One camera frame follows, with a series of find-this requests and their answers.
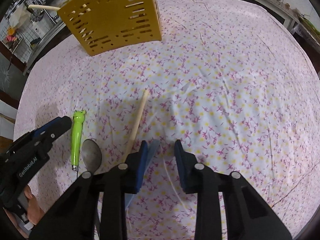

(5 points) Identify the metal spoon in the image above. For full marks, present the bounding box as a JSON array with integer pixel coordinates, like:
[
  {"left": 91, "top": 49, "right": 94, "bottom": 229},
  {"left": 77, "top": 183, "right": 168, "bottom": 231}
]
[{"left": 81, "top": 139, "right": 102, "bottom": 174}]

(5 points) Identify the thin bamboo chopstick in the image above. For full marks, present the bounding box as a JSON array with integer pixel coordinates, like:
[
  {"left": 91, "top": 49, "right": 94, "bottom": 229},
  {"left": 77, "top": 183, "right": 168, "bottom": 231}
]
[{"left": 121, "top": 89, "right": 149, "bottom": 162}]

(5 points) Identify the green frog handle utensil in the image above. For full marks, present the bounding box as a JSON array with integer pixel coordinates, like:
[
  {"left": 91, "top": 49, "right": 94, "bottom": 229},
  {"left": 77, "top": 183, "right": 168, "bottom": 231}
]
[{"left": 71, "top": 110, "right": 86, "bottom": 176}]

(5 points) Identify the thick wooden chopstick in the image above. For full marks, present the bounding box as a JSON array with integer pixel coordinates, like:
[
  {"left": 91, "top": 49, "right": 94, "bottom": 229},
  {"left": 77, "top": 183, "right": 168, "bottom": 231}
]
[{"left": 28, "top": 4, "right": 60, "bottom": 11}]

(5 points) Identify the left human hand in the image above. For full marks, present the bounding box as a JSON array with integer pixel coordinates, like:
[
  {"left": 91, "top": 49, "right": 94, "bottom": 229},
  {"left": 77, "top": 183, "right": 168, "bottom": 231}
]
[{"left": 4, "top": 185, "right": 44, "bottom": 238}]

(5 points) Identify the floral pink tablecloth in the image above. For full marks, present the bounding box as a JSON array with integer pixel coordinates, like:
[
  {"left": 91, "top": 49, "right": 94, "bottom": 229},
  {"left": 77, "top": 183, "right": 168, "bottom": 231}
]
[{"left": 14, "top": 0, "right": 319, "bottom": 239}]

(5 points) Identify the yellow perforated utensil holder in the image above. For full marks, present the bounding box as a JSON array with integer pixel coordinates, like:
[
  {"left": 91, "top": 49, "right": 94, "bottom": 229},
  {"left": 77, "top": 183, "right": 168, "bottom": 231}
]
[{"left": 57, "top": 0, "right": 162, "bottom": 56}]

